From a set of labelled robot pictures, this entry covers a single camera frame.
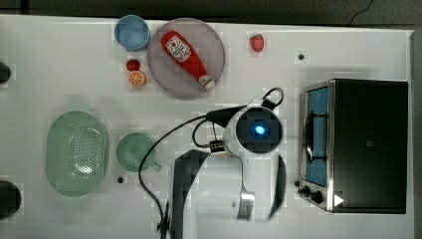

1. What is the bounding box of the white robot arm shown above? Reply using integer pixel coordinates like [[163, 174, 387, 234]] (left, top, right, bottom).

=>
[[162, 98, 286, 239]]

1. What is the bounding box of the green mug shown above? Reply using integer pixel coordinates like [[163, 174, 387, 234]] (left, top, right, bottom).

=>
[[115, 132, 154, 172]]

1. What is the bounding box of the red plush ketchup bottle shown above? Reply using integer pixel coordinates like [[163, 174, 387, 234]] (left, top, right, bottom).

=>
[[160, 30, 215, 90]]

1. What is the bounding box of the orange slice toy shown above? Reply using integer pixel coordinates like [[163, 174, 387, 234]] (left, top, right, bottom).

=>
[[128, 71, 146, 87]]

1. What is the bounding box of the red toy strawberry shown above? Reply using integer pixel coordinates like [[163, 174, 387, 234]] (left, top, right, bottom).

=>
[[249, 34, 265, 53]]

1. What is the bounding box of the small red toy fruit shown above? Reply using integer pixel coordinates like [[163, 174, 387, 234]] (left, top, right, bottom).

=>
[[126, 60, 140, 72]]

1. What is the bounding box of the blue cup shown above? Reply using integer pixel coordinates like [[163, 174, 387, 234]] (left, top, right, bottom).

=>
[[114, 15, 150, 52]]

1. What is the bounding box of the green perforated colander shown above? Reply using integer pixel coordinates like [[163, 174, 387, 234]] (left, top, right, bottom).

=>
[[45, 111, 108, 197]]

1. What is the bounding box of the black toaster oven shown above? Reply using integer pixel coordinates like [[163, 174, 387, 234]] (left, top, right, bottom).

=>
[[296, 79, 409, 214]]

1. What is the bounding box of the black cylinder post upper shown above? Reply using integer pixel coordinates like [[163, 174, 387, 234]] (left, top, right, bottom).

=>
[[0, 63, 11, 84]]

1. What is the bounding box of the black cylinder post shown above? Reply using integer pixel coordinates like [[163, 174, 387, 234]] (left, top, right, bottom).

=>
[[0, 63, 11, 84], [0, 181, 22, 220]]

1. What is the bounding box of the black cylinder post lower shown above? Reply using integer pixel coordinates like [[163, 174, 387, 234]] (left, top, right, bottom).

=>
[[0, 181, 22, 220]]

